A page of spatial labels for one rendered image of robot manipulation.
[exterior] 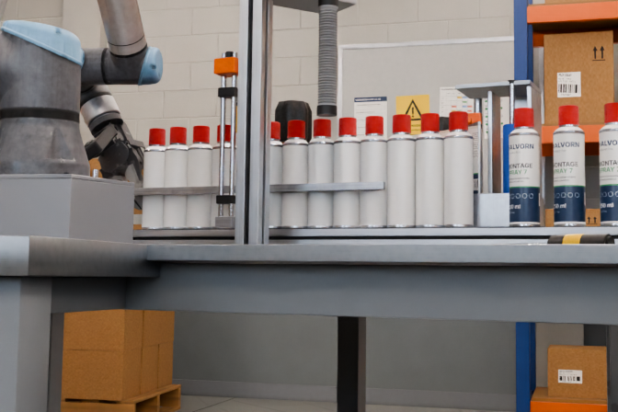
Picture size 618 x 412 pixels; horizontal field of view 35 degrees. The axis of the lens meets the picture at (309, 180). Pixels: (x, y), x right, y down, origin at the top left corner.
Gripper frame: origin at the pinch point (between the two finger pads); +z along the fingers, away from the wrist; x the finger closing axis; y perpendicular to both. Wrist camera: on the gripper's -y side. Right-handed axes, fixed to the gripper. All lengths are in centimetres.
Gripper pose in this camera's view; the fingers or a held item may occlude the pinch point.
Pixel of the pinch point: (137, 203)
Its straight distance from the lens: 200.3
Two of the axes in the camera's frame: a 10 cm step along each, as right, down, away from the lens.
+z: 4.5, 8.5, -2.8
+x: -8.0, 5.2, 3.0
